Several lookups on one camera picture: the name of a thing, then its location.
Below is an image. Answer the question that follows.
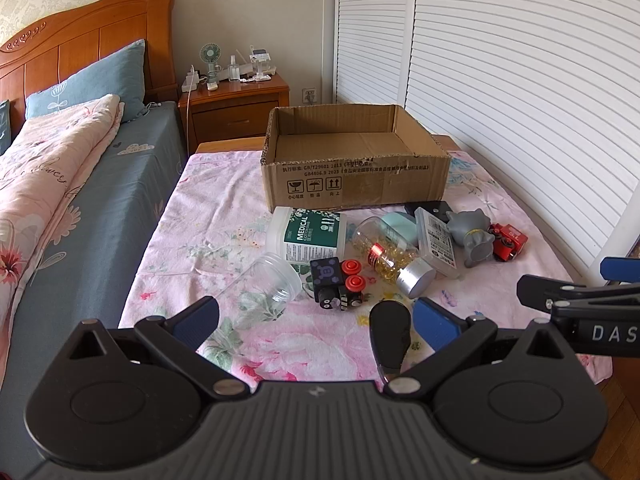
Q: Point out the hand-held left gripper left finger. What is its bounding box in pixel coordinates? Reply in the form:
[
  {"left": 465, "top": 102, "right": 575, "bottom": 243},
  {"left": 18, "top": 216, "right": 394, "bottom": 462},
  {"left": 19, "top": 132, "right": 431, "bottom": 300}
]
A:
[{"left": 67, "top": 297, "right": 249, "bottom": 402}]

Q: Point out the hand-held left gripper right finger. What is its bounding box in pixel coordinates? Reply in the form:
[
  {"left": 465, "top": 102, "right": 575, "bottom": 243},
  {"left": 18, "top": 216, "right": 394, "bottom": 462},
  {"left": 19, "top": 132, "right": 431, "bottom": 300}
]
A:
[{"left": 382, "top": 297, "right": 576, "bottom": 395}]

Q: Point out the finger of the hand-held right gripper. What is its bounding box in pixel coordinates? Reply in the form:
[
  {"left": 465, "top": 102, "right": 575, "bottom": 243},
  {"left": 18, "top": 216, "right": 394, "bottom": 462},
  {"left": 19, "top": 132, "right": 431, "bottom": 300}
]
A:
[
  {"left": 516, "top": 274, "right": 640, "bottom": 313},
  {"left": 601, "top": 257, "right": 640, "bottom": 285}
]

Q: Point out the red toy car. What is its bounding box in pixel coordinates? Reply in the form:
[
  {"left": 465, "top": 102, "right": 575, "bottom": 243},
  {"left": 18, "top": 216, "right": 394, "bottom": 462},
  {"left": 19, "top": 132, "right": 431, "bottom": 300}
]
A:
[{"left": 487, "top": 222, "right": 529, "bottom": 263}]

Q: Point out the clear plastic jar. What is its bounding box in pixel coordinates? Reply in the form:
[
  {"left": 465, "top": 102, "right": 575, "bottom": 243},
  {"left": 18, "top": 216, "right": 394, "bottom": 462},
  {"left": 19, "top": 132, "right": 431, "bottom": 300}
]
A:
[{"left": 220, "top": 251, "right": 304, "bottom": 322}]

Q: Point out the grey cat toy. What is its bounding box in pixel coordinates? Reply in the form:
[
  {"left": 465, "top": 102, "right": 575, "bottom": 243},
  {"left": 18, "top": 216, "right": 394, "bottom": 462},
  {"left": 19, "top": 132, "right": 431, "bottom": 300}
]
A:
[{"left": 445, "top": 208, "right": 497, "bottom": 268}]

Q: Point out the white jar with green label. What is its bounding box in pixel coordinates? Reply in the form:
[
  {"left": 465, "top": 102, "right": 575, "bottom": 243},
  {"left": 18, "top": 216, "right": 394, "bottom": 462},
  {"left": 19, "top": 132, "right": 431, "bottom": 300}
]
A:
[{"left": 265, "top": 206, "right": 347, "bottom": 266}]

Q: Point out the brown cardboard box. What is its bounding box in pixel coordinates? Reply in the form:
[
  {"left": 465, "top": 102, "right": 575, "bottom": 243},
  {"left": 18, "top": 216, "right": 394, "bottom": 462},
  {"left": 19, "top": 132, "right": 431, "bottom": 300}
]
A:
[{"left": 259, "top": 104, "right": 451, "bottom": 213}]

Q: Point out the black plastic spoon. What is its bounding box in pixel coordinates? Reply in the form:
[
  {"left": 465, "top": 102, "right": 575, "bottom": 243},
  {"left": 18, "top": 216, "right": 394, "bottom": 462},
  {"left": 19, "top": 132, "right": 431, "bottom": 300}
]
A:
[{"left": 369, "top": 300, "right": 413, "bottom": 381}]

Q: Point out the clear flat plastic box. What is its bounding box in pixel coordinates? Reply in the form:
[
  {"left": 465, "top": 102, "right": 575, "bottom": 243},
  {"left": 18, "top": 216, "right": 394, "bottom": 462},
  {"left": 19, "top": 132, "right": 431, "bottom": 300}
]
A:
[{"left": 414, "top": 207, "right": 461, "bottom": 280}]

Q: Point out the clear capsule bottle silver cap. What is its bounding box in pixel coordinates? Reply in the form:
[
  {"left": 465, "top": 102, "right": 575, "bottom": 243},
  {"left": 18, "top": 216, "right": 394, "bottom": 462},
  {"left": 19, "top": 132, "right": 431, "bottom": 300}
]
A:
[{"left": 350, "top": 216, "right": 437, "bottom": 300}]

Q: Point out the pink floral cloth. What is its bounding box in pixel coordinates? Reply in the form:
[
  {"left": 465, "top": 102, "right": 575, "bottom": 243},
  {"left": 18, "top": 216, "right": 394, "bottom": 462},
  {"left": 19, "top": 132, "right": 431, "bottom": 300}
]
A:
[{"left": 119, "top": 149, "right": 616, "bottom": 396}]

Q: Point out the mint green case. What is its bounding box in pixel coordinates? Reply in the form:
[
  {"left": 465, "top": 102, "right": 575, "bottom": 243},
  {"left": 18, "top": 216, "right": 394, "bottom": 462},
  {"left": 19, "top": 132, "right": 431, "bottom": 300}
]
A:
[{"left": 381, "top": 211, "right": 420, "bottom": 248}]

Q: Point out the black flat device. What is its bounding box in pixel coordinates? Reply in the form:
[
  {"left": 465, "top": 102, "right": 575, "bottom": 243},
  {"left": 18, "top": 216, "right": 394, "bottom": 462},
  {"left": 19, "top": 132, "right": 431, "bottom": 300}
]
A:
[{"left": 404, "top": 200, "right": 453, "bottom": 221}]

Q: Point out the black toy with red buttons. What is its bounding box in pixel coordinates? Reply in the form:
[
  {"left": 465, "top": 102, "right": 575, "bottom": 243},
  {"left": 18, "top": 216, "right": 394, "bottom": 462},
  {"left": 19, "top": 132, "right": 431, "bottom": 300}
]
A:
[{"left": 308, "top": 257, "right": 368, "bottom": 313}]

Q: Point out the grey-blue bed sheet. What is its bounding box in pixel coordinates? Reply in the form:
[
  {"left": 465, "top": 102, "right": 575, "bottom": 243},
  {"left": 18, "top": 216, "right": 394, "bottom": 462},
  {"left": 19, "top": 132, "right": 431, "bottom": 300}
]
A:
[{"left": 0, "top": 100, "right": 188, "bottom": 466}]

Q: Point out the wide white louvred door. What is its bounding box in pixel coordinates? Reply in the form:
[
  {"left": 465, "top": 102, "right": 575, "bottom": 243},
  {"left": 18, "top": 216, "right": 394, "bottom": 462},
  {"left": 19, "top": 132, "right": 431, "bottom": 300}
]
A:
[{"left": 405, "top": 0, "right": 640, "bottom": 281}]

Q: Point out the wooden nightstand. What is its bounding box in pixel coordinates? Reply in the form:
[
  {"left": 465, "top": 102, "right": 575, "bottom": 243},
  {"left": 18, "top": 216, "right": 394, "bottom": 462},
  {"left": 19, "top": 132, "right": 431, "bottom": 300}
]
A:
[{"left": 178, "top": 72, "right": 291, "bottom": 156}]

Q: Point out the pink floral quilt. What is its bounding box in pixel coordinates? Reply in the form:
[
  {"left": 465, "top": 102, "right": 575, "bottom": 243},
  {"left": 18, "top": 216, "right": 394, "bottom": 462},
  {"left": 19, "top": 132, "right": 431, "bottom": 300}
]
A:
[{"left": 0, "top": 94, "right": 125, "bottom": 311}]

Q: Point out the large blue pillow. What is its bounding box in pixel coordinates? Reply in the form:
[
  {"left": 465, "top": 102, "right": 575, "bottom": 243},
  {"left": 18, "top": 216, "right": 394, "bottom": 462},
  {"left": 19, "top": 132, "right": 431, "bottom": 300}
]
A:
[{"left": 25, "top": 39, "right": 147, "bottom": 123}]

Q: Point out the small green desk fan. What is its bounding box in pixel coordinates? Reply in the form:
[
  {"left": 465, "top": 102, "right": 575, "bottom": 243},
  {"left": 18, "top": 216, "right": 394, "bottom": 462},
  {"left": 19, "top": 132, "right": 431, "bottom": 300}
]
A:
[{"left": 199, "top": 43, "right": 223, "bottom": 86}]

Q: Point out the clear phone stand with device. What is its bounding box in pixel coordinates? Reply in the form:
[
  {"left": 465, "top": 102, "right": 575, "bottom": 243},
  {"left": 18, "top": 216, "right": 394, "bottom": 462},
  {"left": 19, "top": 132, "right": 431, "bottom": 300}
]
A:
[{"left": 248, "top": 46, "right": 273, "bottom": 81}]

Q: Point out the small blue pillow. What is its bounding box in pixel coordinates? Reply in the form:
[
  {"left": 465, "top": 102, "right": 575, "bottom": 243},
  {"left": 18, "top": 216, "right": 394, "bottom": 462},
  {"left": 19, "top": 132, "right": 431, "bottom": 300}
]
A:
[{"left": 0, "top": 100, "right": 12, "bottom": 156}]

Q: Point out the narrow white louvred door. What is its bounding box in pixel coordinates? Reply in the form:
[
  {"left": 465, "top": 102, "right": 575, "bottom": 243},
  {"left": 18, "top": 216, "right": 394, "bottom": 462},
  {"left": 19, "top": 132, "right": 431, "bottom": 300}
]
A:
[{"left": 335, "top": 0, "right": 418, "bottom": 111}]

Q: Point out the wooden bed headboard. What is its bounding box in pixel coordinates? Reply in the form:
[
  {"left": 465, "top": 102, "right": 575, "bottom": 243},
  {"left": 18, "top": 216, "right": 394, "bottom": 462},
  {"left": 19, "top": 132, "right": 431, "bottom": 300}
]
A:
[{"left": 0, "top": 0, "right": 180, "bottom": 126}]

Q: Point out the white power strip cable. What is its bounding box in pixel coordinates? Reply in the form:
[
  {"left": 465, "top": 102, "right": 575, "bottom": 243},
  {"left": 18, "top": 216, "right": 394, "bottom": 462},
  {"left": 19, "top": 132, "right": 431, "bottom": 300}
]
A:
[{"left": 179, "top": 87, "right": 193, "bottom": 156}]

